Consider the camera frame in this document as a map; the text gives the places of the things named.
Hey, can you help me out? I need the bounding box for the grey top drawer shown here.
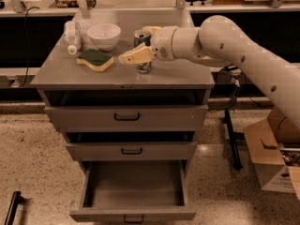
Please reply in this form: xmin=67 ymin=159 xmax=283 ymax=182
xmin=45 ymin=106 xmax=207 ymax=132

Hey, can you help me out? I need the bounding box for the clear plastic bottle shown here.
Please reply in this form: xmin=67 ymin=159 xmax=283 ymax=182
xmin=63 ymin=21 xmax=82 ymax=54

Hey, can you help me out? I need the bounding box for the open cardboard box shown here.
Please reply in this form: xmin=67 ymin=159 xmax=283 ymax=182
xmin=244 ymin=108 xmax=300 ymax=200

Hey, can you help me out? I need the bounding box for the grey drawer cabinet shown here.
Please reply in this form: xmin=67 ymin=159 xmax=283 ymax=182
xmin=30 ymin=8 xmax=216 ymax=173

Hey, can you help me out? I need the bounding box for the black stand with power adapter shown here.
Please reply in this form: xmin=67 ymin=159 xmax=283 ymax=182
xmin=213 ymin=65 xmax=248 ymax=172

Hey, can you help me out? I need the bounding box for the white ceramic bowl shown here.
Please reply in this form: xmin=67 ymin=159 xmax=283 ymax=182
xmin=87 ymin=23 xmax=121 ymax=51

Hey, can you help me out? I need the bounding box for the redbull can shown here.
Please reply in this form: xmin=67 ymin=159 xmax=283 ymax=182
xmin=134 ymin=30 xmax=152 ymax=74

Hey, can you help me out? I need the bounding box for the grey middle drawer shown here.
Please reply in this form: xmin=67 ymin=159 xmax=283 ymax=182
xmin=66 ymin=142 xmax=196 ymax=161

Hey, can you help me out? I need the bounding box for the grey bottom drawer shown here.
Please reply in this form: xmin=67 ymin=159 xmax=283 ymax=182
xmin=69 ymin=160 xmax=196 ymax=224

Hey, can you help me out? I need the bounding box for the black cable at left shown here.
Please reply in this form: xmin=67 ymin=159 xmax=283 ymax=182
xmin=18 ymin=6 xmax=41 ymax=88

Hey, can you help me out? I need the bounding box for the green yellow sponge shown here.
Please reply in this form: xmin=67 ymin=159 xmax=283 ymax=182
xmin=77 ymin=49 xmax=114 ymax=72

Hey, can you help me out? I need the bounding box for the black bar on floor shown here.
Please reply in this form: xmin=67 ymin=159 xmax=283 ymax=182
xmin=4 ymin=191 xmax=23 ymax=225

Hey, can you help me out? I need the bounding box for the grey drawer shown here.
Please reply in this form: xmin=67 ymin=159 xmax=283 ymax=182
xmin=45 ymin=106 xmax=207 ymax=132
xmin=66 ymin=142 xmax=196 ymax=161
xmin=69 ymin=160 xmax=196 ymax=224

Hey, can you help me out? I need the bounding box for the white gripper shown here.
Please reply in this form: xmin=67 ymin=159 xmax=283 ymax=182
xmin=118 ymin=26 xmax=177 ymax=65

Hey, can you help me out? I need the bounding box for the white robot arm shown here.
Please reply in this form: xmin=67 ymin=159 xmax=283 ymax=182
xmin=119 ymin=15 xmax=300 ymax=129

